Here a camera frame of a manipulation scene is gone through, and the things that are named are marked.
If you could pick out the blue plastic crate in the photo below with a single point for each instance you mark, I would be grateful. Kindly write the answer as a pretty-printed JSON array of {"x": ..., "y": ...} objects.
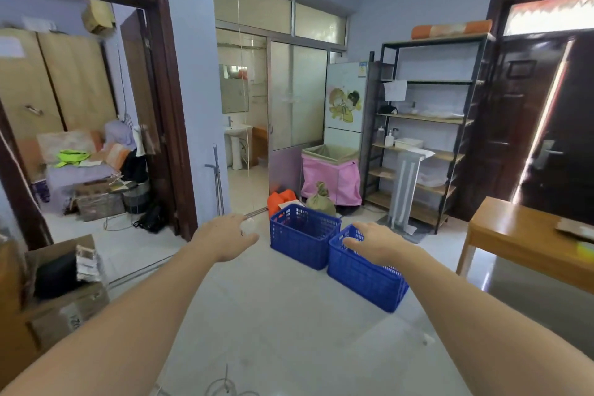
[
  {"x": 362, "y": 277},
  {"x": 301, "y": 235}
]

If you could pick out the open cardboard box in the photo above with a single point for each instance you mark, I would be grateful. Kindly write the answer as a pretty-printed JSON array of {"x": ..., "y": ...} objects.
[{"x": 55, "y": 312}]

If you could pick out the clear bottle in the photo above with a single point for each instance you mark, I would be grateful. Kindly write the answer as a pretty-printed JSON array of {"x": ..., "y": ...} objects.
[{"x": 380, "y": 135}]

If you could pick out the wicker storage box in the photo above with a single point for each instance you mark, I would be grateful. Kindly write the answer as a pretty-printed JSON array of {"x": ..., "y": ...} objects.
[{"x": 100, "y": 203}]

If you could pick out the person's right thumb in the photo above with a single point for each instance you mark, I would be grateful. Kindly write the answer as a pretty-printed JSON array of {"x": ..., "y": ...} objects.
[{"x": 355, "y": 244}]

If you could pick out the white pump bottle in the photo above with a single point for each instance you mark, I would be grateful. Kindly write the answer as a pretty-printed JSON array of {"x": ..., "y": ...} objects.
[{"x": 389, "y": 138}]

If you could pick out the cluttered sofa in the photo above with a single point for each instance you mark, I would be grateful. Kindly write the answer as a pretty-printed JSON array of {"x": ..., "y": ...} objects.
[{"x": 74, "y": 163}]

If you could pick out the wooden table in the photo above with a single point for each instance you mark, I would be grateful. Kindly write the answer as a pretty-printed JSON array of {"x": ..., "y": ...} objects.
[{"x": 524, "y": 238}]

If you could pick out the frosted glass sliding door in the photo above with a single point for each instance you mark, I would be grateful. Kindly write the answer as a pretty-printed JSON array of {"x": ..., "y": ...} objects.
[{"x": 297, "y": 112}]

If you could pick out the pink fabric laundry hamper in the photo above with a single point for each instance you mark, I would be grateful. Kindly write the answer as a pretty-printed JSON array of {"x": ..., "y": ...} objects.
[{"x": 332, "y": 177}]

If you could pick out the metal shower rod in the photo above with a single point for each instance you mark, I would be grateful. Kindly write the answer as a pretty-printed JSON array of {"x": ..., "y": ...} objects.
[{"x": 218, "y": 177}]

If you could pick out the black bag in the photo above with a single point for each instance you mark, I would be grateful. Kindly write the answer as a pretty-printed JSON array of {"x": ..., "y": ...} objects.
[{"x": 55, "y": 272}]

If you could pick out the olive green tied sack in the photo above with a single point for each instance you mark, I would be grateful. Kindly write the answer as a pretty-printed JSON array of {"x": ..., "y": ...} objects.
[{"x": 321, "y": 200}]

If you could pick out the person's left hand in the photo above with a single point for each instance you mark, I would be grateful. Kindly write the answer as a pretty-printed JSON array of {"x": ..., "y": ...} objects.
[{"x": 222, "y": 238}]

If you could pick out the flat book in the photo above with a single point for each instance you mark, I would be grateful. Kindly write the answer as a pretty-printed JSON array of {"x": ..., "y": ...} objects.
[{"x": 578, "y": 228}]

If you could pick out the person's left forearm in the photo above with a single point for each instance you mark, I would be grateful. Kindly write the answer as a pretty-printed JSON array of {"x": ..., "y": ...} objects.
[{"x": 116, "y": 330}]

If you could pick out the white refrigerator with cartoon sticker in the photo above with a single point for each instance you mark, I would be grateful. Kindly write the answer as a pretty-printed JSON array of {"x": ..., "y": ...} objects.
[{"x": 345, "y": 105}]

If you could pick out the person's right forearm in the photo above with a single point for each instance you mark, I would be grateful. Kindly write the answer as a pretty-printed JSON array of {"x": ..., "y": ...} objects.
[{"x": 487, "y": 330}]

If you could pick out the wooden wardrobe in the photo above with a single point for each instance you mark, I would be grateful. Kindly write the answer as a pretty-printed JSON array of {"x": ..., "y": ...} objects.
[{"x": 55, "y": 80}]

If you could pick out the white paper sheet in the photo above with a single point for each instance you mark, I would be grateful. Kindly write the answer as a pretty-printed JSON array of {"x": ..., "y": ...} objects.
[{"x": 395, "y": 90}]

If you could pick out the wall mirror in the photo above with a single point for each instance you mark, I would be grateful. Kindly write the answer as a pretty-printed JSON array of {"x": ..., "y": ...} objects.
[{"x": 234, "y": 88}]

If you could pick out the white folded stand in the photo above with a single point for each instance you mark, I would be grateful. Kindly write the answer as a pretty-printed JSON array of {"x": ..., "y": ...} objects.
[{"x": 406, "y": 187}]

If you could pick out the person's left thumb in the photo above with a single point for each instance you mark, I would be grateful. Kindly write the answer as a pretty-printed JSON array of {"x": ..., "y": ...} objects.
[{"x": 248, "y": 239}]

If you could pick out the black metal shelf rack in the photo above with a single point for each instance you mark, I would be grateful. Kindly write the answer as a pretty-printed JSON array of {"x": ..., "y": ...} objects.
[{"x": 459, "y": 131}]

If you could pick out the dark brown entrance door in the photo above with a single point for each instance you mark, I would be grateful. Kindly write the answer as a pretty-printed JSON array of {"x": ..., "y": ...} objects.
[{"x": 533, "y": 126}]

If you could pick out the orange plastic jug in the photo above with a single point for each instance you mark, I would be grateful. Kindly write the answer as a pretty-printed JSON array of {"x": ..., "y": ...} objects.
[{"x": 280, "y": 201}]

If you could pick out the white pedestal sink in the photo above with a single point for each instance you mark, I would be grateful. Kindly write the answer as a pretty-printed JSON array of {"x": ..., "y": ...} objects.
[{"x": 236, "y": 143}]

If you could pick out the person's right hand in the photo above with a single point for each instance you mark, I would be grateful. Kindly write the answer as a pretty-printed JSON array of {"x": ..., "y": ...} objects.
[{"x": 383, "y": 245}]

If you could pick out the neon yellow garment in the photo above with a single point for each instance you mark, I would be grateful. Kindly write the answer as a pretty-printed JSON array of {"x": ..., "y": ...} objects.
[{"x": 72, "y": 158}]

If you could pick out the white plastic tray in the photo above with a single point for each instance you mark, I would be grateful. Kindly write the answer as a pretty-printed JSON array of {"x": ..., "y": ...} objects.
[{"x": 408, "y": 143}]

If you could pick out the orange rolled mat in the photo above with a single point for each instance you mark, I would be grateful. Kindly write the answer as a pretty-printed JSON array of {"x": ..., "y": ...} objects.
[{"x": 450, "y": 30}]

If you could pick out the brown interior door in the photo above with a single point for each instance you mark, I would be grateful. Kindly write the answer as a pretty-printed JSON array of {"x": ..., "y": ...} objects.
[{"x": 139, "y": 84}]

